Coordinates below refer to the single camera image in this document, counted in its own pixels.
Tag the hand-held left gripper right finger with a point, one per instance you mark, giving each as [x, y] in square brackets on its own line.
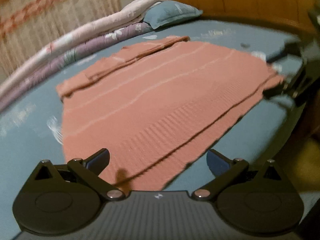
[216, 163]

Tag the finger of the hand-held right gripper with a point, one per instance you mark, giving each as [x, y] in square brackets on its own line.
[277, 92]
[285, 51]

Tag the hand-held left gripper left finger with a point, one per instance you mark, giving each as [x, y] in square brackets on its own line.
[98, 160]

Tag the pink striped knit sweater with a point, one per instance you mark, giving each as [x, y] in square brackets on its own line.
[162, 92]

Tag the bed with teal floral sheet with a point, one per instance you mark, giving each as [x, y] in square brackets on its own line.
[30, 142]

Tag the purple floral quilt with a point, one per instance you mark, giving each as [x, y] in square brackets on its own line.
[75, 51]

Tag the teal printed pillow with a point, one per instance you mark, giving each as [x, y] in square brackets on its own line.
[170, 13]

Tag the pale pink floral quilt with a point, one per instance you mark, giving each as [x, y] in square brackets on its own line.
[87, 30]

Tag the beige and red patterned curtain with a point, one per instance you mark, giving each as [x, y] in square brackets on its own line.
[50, 17]

